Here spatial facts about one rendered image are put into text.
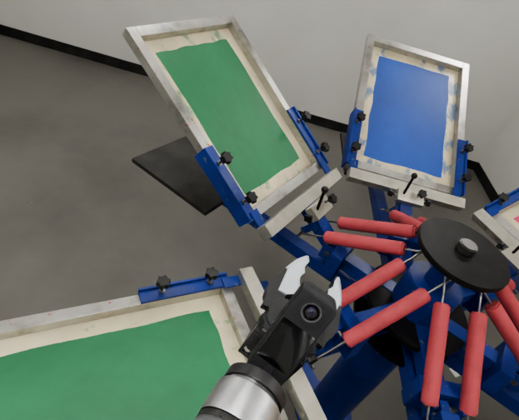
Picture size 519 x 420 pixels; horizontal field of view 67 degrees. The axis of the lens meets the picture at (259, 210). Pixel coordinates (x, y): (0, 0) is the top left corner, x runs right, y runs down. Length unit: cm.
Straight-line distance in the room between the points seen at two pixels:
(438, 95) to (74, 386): 209
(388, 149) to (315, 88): 262
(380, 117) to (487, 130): 318
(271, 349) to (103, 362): 86
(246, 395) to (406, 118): 192
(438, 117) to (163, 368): 179
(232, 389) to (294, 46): 417
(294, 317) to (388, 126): 178
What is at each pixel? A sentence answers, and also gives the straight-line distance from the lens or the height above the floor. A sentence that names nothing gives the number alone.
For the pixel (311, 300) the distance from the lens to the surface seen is 42.
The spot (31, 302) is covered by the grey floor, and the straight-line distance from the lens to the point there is 256.
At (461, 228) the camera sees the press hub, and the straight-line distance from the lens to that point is 154.
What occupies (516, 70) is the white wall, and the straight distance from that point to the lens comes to 500.
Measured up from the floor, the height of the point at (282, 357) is 170.
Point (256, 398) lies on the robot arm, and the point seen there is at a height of 169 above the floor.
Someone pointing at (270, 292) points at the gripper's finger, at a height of 169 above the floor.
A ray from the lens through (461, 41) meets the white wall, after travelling 468.
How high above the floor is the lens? 207
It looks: 40 degrees down
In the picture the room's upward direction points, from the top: 19 degrees clockwise
